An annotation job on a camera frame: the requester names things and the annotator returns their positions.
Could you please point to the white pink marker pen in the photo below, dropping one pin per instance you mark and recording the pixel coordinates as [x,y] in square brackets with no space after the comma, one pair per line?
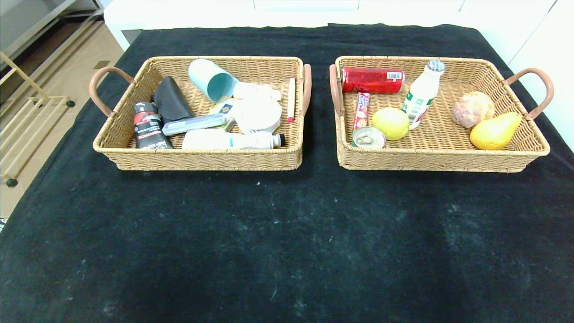
[291,99]

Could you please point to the white electric brush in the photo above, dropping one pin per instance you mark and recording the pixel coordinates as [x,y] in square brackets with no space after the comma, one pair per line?
[210,140]

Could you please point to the tin can with pull tab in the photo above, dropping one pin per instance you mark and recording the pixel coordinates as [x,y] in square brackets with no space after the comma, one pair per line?
[368,137]

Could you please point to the clear compass case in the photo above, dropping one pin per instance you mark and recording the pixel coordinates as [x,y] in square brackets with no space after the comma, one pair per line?
[193,125]

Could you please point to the yellow lemon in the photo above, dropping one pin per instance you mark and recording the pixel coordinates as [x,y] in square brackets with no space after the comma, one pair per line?
[390,124]

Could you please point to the white milk drink bottle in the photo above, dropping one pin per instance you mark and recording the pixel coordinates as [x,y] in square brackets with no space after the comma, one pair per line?
[421,96]

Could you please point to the wicker basket holding toiletries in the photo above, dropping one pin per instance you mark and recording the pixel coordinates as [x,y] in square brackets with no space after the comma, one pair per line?
[202,159]

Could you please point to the wicker basket holding food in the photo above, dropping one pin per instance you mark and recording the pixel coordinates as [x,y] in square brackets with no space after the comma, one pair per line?
[448,143]

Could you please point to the white round container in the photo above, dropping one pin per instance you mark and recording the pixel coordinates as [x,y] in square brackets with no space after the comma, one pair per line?
[260,115]

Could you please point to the pink lotion bottle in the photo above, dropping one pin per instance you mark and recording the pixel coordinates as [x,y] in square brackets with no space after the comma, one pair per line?
[256,91]

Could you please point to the green gold card box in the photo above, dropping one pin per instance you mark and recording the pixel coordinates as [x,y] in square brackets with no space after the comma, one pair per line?
[227,107]

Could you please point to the black table cloth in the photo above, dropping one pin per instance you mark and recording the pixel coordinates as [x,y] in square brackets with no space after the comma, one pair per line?
[269,246]

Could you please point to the red chewy candy stick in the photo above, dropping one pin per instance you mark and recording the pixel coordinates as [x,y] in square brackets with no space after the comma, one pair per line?
[362,108]

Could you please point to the teal plastic cup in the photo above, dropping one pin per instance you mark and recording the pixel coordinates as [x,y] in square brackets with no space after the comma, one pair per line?
[210,80]

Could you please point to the red soda can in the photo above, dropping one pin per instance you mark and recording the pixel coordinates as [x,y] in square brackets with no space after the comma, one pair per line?
[370,80]

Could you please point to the black glasses case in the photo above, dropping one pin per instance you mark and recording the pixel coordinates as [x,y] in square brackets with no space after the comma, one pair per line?
[171,102]

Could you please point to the black facial cleanser tube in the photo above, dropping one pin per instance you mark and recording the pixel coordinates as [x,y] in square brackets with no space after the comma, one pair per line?
[150,132]

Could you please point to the brown bread roll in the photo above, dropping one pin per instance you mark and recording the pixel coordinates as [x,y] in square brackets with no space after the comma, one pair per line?
[471,110]

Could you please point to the yellow pear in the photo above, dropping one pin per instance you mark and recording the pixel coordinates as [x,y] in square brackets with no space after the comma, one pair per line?
[493,132]

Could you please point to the white low table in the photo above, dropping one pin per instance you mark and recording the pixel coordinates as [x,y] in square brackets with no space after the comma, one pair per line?
[134,13]

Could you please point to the wooden wheeled rack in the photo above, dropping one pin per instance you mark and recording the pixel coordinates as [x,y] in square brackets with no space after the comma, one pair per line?
[27,117]

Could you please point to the white cabinet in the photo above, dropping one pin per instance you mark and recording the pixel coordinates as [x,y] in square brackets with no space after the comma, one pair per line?
[538,45]

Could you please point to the grey metal shelf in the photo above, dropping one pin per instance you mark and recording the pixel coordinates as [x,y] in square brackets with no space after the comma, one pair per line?
[27,27]

